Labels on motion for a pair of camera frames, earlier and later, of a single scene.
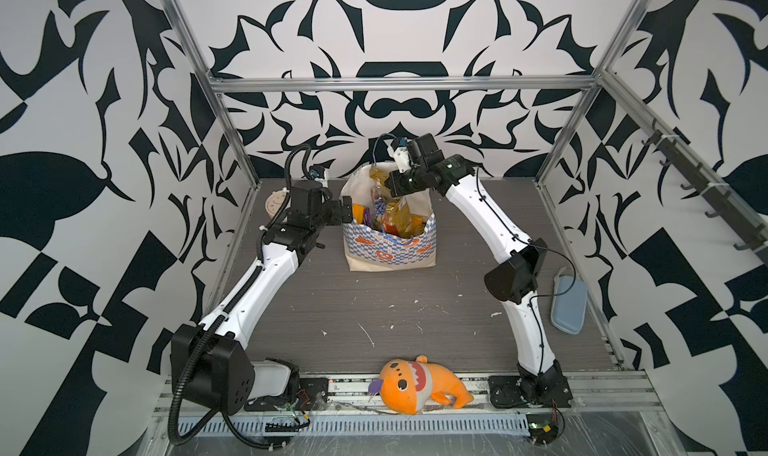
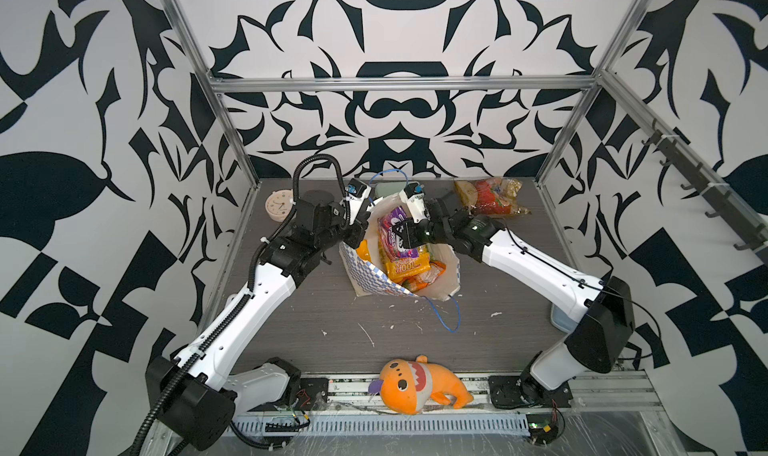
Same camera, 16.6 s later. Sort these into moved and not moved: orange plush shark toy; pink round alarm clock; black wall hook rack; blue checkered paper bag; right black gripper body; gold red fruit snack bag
Moved: gold red fruit snack bag; blue checkered paper bag; right black gripper body
Not moved: black wall hook rack; orange plush shark toy; pink round alarm clock
